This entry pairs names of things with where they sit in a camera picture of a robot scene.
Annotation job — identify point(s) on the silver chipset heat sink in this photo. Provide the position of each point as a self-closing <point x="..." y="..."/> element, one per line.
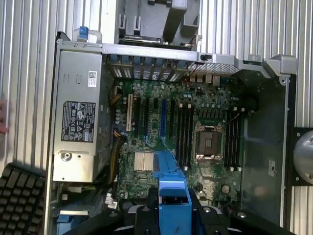
<point x="144" y="161"/>

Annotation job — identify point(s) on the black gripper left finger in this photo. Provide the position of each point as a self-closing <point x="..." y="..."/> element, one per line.
<point x="153" y="208"/>

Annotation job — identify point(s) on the blue plastic disk bay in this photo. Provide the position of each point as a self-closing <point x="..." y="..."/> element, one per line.
<point x="172" y="191"/>

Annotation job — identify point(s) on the disk bay with blue rails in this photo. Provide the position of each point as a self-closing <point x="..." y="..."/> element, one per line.
<point x="72" y="220"/>

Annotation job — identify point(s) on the person's hand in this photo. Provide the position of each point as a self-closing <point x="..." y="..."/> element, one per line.
<point x="3" y="117"/>

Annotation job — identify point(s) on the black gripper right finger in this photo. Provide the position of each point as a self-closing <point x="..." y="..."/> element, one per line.
<point x="196" y="215"/>

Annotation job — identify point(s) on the black keyboard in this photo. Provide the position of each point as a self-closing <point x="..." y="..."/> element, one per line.
<point x="20" y="200"/>

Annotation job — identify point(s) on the white expansion slot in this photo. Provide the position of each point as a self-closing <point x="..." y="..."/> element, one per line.
<point x="129" y="112"/>

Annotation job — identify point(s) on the CPU socket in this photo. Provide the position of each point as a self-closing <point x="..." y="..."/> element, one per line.
<point x="209" y="141"/>

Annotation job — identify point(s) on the black RAM slot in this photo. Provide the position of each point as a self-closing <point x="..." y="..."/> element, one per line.
<point x="188" y="134"/>
<point x="230" y="139"/>
<point x="180" y="134"/>
<point x="238" y="139"/>

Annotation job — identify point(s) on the open silver PC case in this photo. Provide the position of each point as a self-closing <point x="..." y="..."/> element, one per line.
<point x="264" y="147"/>

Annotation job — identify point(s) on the silver power supply unit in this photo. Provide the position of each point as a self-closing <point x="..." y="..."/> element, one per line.
<point x="78" y="117"/>

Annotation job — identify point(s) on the green motherboard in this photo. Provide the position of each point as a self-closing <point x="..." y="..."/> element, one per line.
<point x="151" y="122"/>

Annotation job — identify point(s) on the blue expansion slot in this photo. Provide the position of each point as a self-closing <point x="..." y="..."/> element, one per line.
<point x="163" y="120"/>

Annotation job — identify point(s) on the blue case latch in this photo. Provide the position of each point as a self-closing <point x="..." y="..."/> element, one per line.
<point x="83" y="33"/>

